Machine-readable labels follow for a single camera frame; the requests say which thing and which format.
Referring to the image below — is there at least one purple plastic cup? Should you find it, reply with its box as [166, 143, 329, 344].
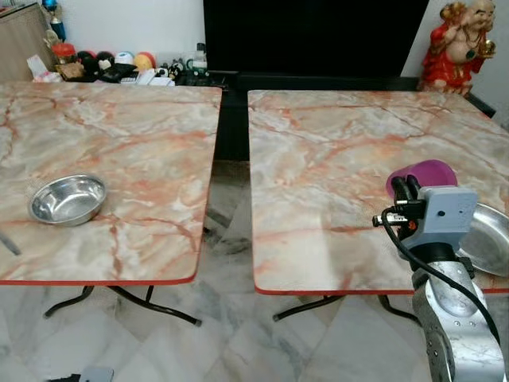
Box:
[386, 159, 459, 200]

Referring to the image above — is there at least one marble pattern folding table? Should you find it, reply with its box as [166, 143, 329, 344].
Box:
[0, 80, 224, 328]
[247, 88, 509, 324]

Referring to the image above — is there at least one shallow steel plate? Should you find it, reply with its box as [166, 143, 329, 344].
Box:
[457, 202, 509, 278]

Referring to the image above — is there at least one red laughing buddha statue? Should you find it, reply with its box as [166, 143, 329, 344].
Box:
[418, 0, 497, 97]

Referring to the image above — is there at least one black flat television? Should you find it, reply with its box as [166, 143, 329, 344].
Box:
[203, 0, 431, 78]

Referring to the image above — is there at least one clear plastic bottle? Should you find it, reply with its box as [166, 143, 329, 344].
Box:
[192, 43, 208, 74]

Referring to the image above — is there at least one white small box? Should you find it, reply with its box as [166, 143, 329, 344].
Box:
[135, 69, 177, 88]

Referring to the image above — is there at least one orange yellow ball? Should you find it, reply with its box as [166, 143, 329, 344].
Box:
[133, 52, 157, 73]

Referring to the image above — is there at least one small steel bowl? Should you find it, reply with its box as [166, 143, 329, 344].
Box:
[29, 173, 108, 228]

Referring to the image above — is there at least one black round toy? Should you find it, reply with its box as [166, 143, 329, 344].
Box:
[76, 51, 98, 74]

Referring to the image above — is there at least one red lidded jar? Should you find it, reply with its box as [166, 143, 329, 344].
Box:
[51, 41, 77, 66]

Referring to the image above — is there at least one pink white packet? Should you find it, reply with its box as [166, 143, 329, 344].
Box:
[26, 54, 55, 82]

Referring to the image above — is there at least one blue trophy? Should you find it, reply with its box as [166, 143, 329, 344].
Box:
[43, 0, 66, 42]

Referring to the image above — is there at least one grey metal utensil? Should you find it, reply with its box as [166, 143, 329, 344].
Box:
[0, 233, 22, 257]

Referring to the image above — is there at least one brown wooden cabinet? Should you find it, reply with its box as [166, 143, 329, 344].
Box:
[0, 2, 55, 82]

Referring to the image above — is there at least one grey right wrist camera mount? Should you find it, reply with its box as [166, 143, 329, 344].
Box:
[414, 185, 477, 244]

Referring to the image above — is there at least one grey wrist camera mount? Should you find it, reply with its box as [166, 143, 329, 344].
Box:
[414, 185, 477, 244]
[79, 366, 115, 382]

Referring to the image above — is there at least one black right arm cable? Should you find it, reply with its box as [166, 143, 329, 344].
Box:
[374, 207, 502, 347]

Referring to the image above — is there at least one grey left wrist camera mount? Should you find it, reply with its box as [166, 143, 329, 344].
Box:
[79, 366, 115, 382]

